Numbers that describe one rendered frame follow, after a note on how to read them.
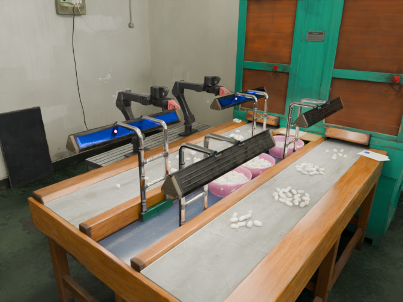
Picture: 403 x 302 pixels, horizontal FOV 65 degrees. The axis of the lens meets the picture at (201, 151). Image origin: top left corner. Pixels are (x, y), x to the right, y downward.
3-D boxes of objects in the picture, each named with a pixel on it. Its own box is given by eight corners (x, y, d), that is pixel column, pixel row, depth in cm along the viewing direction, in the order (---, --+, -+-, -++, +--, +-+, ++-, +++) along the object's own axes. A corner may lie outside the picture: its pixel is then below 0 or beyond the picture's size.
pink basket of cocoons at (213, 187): (193, 190, 177) (193, 174, 173) (221, 174, 196) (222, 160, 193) (232, 206, 161) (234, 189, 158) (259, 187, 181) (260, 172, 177)
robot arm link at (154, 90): (165, 86, 202) (152, 84, 208) (156, 88, 195) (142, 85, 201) (165, 104, 206) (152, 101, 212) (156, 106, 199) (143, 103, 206)
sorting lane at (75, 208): (44, 208, 148) (42, 204, 148) (247, 126, 280) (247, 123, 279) (78, 233, 131) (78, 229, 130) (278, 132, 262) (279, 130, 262)
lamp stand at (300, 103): (279, 169, 205) (287, 100, 189) (292, 160, 219) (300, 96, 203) (307, 177, 194) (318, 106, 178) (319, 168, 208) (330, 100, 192)
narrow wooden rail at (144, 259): (131, 283, 114) (129, 259, 110) (316, 149, 246) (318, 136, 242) (141, 290, 111) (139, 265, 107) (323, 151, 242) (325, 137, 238)
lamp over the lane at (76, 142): (65, 149, 131) (63, 132, 129) (171, 119, 176) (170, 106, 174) (76, 154, 127) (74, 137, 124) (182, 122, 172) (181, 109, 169)
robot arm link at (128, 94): (156, 94, 208) (124, 88, 224) (147, 97, 201) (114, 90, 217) (156, 113, 212) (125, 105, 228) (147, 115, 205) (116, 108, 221)
